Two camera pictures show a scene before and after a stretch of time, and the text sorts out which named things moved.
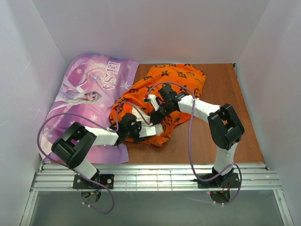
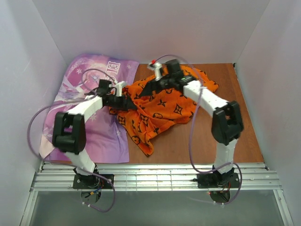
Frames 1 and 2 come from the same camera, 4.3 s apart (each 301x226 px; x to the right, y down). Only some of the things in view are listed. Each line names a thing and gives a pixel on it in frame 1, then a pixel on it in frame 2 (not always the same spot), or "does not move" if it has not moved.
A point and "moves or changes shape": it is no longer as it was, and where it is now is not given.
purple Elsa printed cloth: x=89 y=84 does not move
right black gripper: x=159 y=113 → x=155 y=83
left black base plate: x=107 y=180 does not move
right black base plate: x=231 y=180 does not move
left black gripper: x=137 y=129 → x=124 y=101
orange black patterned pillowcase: x=153 y=100 moves or changes shape
